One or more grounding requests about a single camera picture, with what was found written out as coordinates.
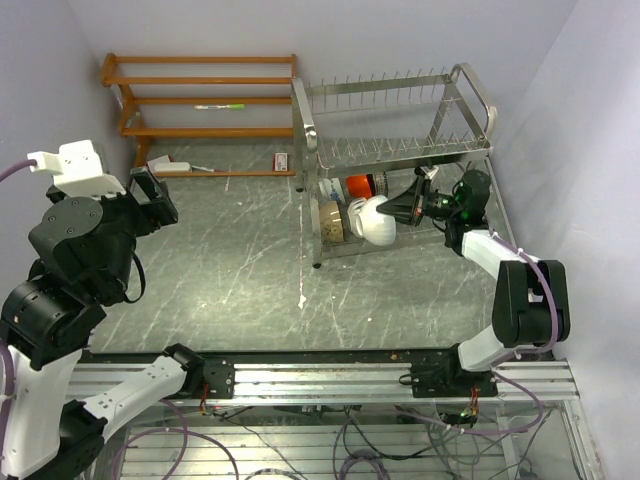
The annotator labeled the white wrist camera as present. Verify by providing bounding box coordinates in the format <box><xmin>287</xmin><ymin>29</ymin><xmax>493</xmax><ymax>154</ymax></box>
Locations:
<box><xmin>421</xmin><ymin>166</ymin><xmax>439</xmax><ymax>181</ymax></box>
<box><xmin>27</xmin><ymin>140</ymin><xmax>126</xmax><ymax>198</ymax></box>

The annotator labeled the aluminium rail beam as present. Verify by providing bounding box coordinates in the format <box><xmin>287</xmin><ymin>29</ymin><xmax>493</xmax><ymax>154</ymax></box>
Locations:
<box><xmin>69</xmin><ymin>360</ymin><xmax>581</xmax><ymax>406</ymax></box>

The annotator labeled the green white pen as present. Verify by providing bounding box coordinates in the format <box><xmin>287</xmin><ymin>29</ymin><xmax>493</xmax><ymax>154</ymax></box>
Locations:
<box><xmin>193</xmin><ymin>103</ymin><xmax>245</xmax><ymax>111</ymax></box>

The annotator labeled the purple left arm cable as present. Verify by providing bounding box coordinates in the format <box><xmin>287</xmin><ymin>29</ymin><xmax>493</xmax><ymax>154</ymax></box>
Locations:
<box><xmin>0</xmin><ymin>158</ymin><xmax>36</xmax><ymax>184</ymax></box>

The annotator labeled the red white box under rack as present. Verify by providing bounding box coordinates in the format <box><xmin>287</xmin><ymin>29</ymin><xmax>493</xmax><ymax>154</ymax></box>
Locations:
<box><xmin>272</xmin><ymin>152</ymin><xmax>289</xmax><ymax>173</ymax></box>

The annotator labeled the plain white bowl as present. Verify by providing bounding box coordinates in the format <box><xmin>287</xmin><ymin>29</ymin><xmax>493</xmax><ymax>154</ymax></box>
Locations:
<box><xmin>359</xmin><ymin>195</ymin><xmax>396</xmax><ymax>246</ymax></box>

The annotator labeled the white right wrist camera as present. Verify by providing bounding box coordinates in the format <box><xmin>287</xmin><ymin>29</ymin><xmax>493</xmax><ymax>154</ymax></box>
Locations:
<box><xmin>421</xmin><ymin>166</ymin><xmax>439</xmax><ymax>181</ymax></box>

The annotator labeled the white bowl orange rim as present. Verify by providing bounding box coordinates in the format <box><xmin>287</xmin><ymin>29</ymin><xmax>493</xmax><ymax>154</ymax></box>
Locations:
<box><xmin>347</xmin><ymin>197</ymin><xmax>367</xmax><ymax>238</ymax></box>

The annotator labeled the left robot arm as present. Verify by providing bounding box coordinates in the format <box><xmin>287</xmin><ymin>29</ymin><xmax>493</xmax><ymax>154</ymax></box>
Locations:
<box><xmin>1</xmin><ymin>167</ymin><xmax>209</xmax><ymax>479</ymax></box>

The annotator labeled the steel dish rack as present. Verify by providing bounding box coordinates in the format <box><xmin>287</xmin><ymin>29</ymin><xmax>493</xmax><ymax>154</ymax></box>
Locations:
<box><xmin>292</xmin><ymin>63</ymin><xmax>498</xmax><ymax>267</ymax></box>

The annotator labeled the black bowl beige flower exterior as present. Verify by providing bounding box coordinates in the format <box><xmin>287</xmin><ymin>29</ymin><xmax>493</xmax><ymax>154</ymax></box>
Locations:
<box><xmin>319</xmin><ymin>200</ymin><xmax>344</xmax><ymax>243</ymax></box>

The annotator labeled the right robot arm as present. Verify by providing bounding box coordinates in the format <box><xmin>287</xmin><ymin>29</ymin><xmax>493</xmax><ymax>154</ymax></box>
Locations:
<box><xmin>376</xmin><ymin>169</ymin><xmax>570</xmax><ymax>398</ymax></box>

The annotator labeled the orange plastic bowl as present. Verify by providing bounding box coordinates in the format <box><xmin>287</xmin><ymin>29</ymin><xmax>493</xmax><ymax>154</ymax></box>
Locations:
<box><xmin>345</xmin><ymin>174</ymin><xmax>375</xmax><ymax>199</ymax></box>

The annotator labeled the red white small box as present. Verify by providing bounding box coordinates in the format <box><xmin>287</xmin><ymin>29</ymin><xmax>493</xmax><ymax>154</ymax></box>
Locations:
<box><xmin>146</xmin><ymin>155</ymin><xmax>173</xmax><ymax>172</ymax></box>

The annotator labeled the blue floral bowl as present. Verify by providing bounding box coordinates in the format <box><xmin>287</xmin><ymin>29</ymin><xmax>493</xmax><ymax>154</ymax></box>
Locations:
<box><xmin>319</xmin><ymin>178</ymin><xmax>346</xmax><ymax>204</ymax></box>

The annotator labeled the beige interior dark bowl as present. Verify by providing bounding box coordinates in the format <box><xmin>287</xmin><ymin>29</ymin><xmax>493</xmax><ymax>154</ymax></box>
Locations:
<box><xmin>371</xmin><ymin>172</ymin><xmax>389</xmax><ymax>196</ymax></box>

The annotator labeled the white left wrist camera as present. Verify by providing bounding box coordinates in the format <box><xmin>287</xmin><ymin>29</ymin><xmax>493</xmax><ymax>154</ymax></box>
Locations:
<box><xmin>27</xmin><ymin>140</ymin><xmax>126</xmax><ymax>198</ymax></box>

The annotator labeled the wooden shelf rack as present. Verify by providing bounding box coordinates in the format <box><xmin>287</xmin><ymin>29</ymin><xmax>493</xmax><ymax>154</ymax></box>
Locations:
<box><xmin>100</xmin><ymin>53</ymin><xmax>298</xmax><ymax>166</ymax></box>

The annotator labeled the white rectangular case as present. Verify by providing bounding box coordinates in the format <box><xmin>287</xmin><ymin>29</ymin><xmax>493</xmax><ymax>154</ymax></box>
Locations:
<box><xmin>152</xmin><ymin>162</ymin><xmax>192</xmax><ymax>174</ymax></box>

